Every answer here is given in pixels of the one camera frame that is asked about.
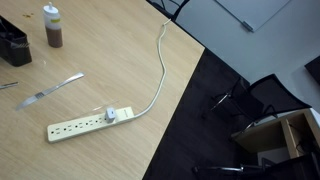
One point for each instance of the silver table knife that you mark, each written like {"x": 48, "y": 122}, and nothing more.
{"x": 52, "y": 88}

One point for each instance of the cream power strip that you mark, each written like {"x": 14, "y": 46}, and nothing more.
{"x": 72, "y": 128}

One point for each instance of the dark flat panel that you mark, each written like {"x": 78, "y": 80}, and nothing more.
{"x": 315, "y": 70}

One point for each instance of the black plastic bin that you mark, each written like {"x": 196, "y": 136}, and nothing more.
{"x": 16, "y": 52}

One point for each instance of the white plug adapter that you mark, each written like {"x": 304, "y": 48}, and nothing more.
{"x": 110, "y": 115}

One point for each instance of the black chair frame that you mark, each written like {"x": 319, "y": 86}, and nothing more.
{"x": 178, "y": 11}

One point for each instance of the white-capped brown sauce bottle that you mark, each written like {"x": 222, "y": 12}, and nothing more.
{"x": 53, "y": 32}

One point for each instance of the black mesh office chair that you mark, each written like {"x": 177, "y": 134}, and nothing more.
{"x": 276, "y": 93}

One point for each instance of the wooden shelf unit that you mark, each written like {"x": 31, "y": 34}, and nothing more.
{"x": 263, "y": 136}

